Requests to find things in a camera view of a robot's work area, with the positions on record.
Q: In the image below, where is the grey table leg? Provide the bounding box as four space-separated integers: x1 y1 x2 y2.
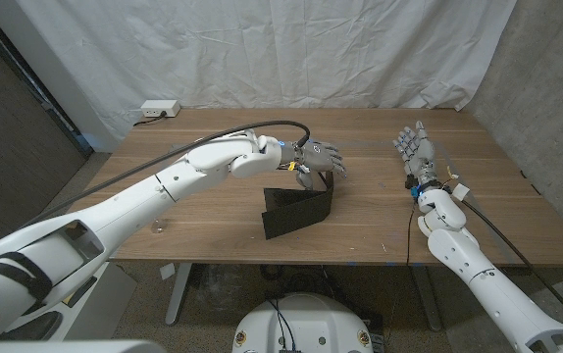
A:
165 263 193 326
411 264 442 332

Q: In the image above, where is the white backdrop cloth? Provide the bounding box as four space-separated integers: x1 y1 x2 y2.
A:
14 0 518 153

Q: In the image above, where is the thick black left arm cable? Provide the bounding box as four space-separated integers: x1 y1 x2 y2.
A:
16 120 311 231

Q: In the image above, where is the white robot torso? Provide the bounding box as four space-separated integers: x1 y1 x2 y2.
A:
230 292 375 353

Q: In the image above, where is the yellow and black foot pedal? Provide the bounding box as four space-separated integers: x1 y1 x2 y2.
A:
63 277 99 309

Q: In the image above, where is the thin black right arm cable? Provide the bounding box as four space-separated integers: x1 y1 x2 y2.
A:
405 205 416 267

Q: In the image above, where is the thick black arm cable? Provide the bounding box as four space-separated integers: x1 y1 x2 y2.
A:
16 120 311 231
462 198 563 337

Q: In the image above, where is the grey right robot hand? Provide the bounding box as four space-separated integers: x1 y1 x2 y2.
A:
392 120 438 190

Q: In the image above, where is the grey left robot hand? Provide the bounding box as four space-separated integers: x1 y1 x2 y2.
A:
290 140 347 190

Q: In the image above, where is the perforated partition panel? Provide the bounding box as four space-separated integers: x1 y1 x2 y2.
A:
0 19 89 251

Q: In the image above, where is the white power strip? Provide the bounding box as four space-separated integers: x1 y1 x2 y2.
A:
140 99 182 119

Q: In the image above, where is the white floor platform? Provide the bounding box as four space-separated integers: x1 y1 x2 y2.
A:
4 262 138 342

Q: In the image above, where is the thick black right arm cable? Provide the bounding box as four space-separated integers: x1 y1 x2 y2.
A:
462 198 563 337

